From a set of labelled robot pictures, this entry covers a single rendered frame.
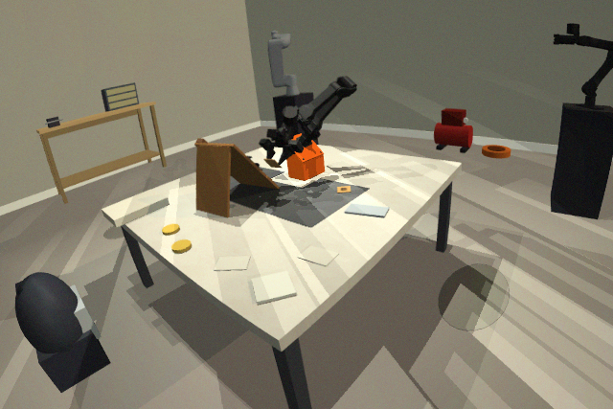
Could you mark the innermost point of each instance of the yellow round disc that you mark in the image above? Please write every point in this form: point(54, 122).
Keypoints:
point(181, 246)
point(171, 229)

